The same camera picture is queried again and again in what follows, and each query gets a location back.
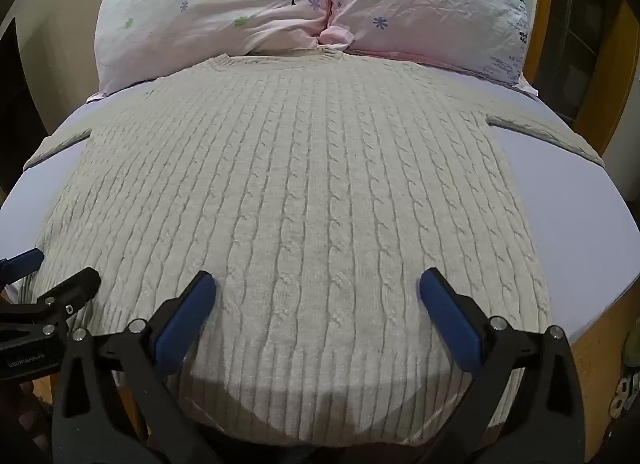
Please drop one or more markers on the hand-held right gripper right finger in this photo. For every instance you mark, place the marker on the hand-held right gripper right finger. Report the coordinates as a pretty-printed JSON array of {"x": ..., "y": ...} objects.
[{"x": 450, "y": 326}]

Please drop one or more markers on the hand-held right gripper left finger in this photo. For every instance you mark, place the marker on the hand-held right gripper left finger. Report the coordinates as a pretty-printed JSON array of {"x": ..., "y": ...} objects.
[{"x": 184, "y": 326}]

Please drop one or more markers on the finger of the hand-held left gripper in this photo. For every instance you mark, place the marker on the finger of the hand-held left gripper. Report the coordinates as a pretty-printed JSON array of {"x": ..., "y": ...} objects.
[
  {"x": 75, "y": 286},
  {"x": 25, "y": 260}
]

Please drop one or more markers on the bed with lavender sheet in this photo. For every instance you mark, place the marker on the bed with lavender sheet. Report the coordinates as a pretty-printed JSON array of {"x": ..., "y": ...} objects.
[{"x": 555, "y": 209}]

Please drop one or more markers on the wooden cabinet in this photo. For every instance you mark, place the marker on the wooden cabinet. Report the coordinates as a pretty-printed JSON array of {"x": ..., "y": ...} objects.
[{"x": 612, "y": 74}]

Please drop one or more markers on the pink pillow with tree print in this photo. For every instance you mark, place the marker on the pink pillow with tree print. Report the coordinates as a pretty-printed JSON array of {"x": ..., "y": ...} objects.
[{"x": 210, "y": 9}]

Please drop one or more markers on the wooden headboard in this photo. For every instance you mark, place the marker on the wooden headboard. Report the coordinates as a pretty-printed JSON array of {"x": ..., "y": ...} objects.
[{"x": 539, "y": 4}]

